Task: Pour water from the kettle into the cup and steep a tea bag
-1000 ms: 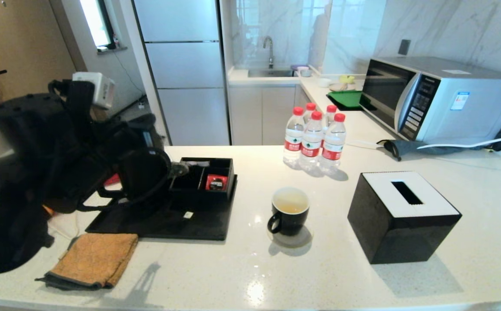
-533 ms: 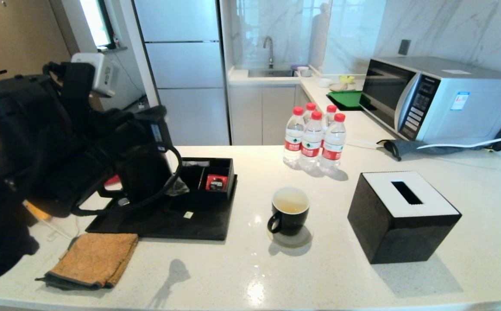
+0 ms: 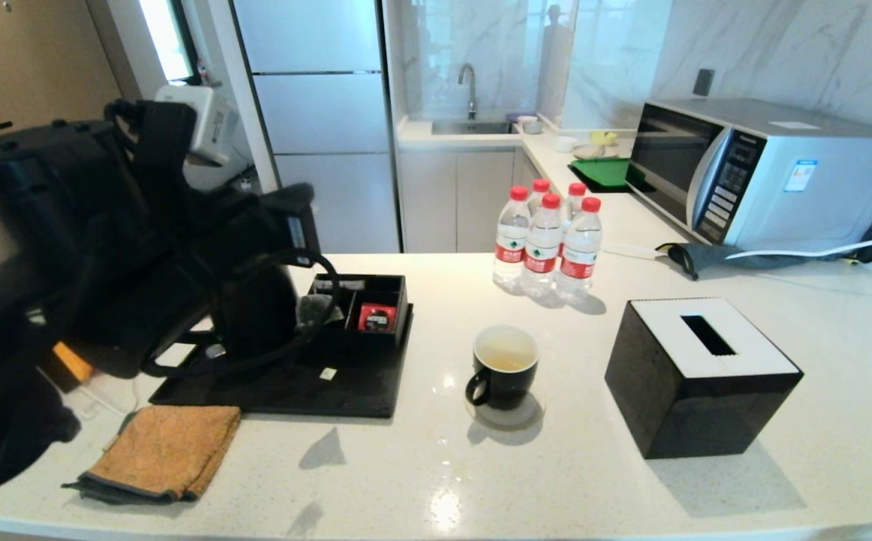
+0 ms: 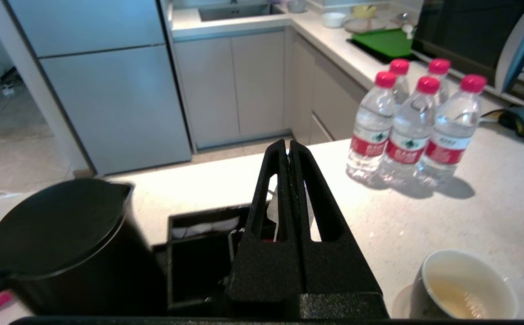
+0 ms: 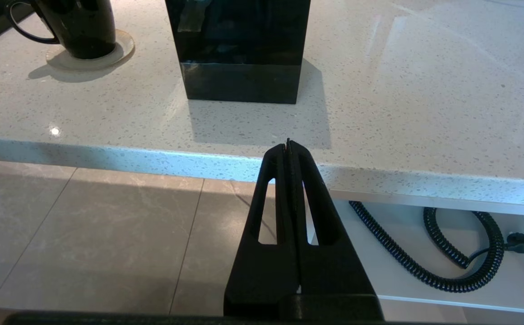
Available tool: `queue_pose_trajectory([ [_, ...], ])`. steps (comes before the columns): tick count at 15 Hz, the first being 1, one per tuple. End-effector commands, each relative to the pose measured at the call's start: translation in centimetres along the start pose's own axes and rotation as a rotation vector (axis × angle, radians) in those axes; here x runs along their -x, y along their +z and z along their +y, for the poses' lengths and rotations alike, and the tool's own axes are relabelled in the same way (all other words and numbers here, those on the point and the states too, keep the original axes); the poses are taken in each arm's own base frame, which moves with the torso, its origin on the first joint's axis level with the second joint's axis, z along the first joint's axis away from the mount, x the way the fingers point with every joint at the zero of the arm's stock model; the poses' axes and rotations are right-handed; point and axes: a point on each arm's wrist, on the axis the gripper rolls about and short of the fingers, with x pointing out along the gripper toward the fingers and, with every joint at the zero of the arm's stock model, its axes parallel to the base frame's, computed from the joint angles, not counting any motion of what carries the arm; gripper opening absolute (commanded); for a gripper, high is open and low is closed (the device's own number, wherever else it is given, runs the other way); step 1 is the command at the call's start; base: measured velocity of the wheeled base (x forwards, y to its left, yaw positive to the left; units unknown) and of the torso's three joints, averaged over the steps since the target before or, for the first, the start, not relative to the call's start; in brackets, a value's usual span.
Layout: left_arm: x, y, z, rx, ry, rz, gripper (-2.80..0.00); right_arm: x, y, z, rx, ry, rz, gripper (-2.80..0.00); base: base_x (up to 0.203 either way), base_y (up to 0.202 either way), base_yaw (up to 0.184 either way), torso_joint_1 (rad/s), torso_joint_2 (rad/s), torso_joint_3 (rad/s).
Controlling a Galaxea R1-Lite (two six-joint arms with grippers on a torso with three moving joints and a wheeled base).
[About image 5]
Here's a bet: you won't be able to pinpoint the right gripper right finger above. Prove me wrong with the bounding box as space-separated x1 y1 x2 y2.
289 139 384 320

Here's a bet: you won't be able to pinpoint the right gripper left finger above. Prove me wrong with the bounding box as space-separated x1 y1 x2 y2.
224 144 299 316

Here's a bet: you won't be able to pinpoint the white base panel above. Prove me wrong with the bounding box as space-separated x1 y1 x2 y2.
332 200 524 316

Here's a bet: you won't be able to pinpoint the black tissue box white lid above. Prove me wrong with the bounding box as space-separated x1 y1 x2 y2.
164 0 311 105

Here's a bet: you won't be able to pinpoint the round clear coaster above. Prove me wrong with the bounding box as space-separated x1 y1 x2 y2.
45 29 135 71

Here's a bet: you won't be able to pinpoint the black mug white inside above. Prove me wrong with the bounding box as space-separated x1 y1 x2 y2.
5 0 117 60

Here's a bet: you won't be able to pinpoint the black coiled cable with plug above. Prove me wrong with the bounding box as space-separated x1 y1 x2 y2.
348 201 524 293

